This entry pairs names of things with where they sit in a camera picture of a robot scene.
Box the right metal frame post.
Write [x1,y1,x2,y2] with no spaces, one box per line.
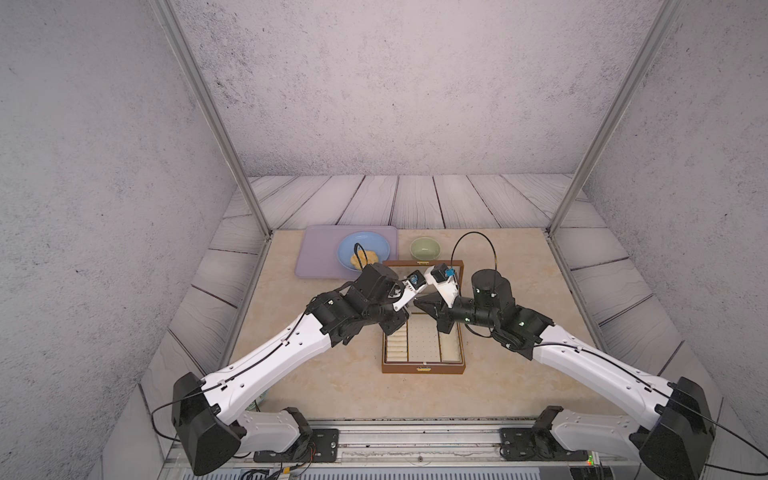
[546,0,683,239]

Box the yellow pastry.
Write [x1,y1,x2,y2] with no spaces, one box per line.
[350,249,379,270]

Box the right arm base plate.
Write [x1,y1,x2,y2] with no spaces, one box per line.
[499,427,590,462]

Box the brown jewelry box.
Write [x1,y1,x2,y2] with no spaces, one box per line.
[380,259,467,376]

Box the green bowl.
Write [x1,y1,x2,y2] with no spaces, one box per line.
[409,236,441,261]

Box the aluminium mounting rail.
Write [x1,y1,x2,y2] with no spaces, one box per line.
[175,406,662,479]

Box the left metal frame post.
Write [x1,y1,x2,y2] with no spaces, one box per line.
[151,0,273,238]

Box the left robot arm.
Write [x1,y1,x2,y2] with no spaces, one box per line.
[170,263,427,476]

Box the purple tray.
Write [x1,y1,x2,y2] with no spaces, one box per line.
[294,225,398,280]

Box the metal frame post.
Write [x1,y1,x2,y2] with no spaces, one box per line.
[546,0,683,239]
[151,0,273,238]

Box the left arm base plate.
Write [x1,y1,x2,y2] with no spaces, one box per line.
[252,429,339,465]

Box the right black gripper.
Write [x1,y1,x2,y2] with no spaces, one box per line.
[412,291,499,336]

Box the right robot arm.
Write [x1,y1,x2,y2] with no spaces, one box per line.
[404,264,715,479]

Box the blue plate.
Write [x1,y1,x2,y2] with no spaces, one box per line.
[337,231,391,271]

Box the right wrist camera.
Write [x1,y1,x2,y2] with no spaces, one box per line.
[424,263,459,308]

